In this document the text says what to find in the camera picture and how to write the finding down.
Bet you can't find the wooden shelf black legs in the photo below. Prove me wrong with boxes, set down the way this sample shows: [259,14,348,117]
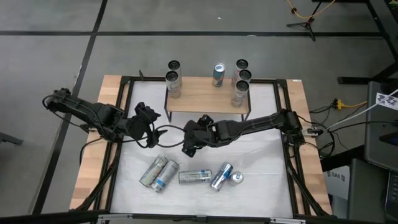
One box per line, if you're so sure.
[164,76,251,126]

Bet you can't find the dark grey box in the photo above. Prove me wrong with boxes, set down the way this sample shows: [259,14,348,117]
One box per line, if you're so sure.
[346,157,389,224]

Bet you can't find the tall silver blue can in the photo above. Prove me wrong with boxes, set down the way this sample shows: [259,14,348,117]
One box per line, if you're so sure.
[209,161,234,192]

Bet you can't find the black screen device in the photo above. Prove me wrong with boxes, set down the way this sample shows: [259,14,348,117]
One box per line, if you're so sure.
[379,130,398,147]

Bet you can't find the grey equipment cabinet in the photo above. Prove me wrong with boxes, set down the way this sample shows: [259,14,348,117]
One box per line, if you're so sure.
[363,81,398,172]

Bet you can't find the Celsius can blue palm print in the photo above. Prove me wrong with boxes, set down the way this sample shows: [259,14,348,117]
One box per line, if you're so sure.
[178,169,213,184]
[150,159,180,194]

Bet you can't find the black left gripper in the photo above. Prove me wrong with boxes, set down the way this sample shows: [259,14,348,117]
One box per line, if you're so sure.
[126,102,169,149]

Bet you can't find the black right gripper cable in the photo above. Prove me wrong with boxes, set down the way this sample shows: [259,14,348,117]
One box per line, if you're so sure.
[154,124,188,149]

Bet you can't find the white cable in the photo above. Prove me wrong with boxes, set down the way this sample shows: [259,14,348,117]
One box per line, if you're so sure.
[325,89,398,130]

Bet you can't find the yellow floor cable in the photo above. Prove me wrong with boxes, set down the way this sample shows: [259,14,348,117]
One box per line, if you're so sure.
[285,0,337,19]

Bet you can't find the small silver can blue text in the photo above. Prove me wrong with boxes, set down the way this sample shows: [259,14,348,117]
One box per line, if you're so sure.
[226,170,244,187]

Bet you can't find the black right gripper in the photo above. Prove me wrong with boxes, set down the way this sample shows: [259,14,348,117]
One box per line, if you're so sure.
[181,114,226,158]

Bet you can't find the white table cover sheet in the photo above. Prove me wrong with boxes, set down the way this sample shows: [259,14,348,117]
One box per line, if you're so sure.
[109,80,295,218]

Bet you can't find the white tag blue print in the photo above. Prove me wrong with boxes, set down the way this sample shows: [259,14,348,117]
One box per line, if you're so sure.
[375,90,398,112]

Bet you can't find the white labelled box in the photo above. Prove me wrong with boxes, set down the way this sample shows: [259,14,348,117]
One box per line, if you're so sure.
[323,164,351,200]

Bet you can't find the black tripod stand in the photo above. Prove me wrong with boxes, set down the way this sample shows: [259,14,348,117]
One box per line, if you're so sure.
[285,0,324,42]

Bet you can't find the black keypad device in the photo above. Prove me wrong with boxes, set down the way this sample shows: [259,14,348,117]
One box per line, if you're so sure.
[384,170,398,220]

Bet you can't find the black desk leg frame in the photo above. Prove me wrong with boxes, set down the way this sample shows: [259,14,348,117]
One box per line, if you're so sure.
[312,0,398,85]

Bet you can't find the black aluminium table frame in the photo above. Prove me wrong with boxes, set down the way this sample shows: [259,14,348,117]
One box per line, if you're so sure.
[68,70,333,223]

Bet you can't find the Celsius can orange print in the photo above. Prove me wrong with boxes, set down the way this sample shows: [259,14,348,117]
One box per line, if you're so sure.
[139,154,169,189]
[164,70,182,100]
[167,60,183,85]

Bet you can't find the Celsius can red print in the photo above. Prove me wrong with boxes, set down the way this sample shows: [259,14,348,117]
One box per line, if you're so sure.
[230,80,250,108]
[231,58,249,85]
[238,69,252,86]

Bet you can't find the grey furniture foot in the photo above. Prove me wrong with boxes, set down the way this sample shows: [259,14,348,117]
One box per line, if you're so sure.
[0,131,24,146]

